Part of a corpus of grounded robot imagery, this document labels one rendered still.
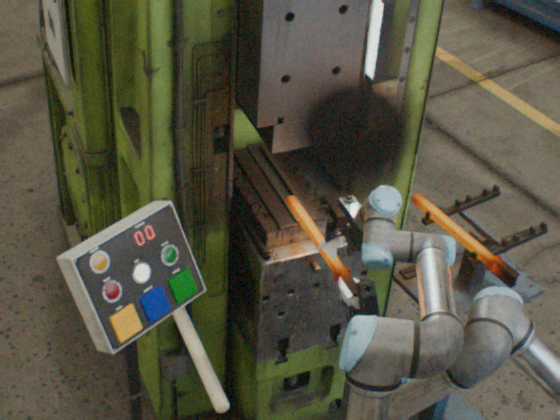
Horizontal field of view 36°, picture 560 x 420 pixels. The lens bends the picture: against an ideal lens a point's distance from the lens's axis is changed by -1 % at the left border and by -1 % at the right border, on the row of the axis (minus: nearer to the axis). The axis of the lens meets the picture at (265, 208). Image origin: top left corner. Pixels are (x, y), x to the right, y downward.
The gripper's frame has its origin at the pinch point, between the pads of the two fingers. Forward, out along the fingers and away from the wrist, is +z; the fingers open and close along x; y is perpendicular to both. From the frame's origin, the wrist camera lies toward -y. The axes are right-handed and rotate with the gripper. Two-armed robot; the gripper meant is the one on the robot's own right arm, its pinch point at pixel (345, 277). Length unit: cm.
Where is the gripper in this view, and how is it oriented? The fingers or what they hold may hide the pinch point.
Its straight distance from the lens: 243.0
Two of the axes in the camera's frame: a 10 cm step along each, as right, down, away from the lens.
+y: -0.4, 7.8, 6.2
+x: 9.2, -2.1, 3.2
